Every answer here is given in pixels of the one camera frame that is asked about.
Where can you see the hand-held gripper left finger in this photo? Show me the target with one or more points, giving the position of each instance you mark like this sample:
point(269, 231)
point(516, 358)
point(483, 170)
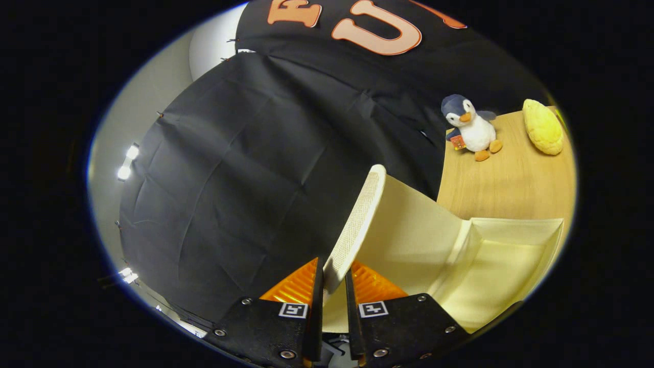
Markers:
point(318, 317)

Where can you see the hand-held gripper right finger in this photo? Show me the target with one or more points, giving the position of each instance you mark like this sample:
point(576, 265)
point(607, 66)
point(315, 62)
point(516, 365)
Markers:
point(351, 317)

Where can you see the cream fabric storage box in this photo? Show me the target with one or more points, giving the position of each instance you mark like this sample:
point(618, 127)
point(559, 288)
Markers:
point(409, 240)

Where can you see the penguin plush toy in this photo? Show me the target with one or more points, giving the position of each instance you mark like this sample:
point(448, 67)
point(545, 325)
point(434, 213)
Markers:
point(472, 130)

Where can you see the ceiling strip light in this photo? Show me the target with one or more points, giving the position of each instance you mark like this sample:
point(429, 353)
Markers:
point(127, 162)

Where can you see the yellow plush bun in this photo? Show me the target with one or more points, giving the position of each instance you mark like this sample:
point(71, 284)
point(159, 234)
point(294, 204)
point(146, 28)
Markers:
point(544, 128)

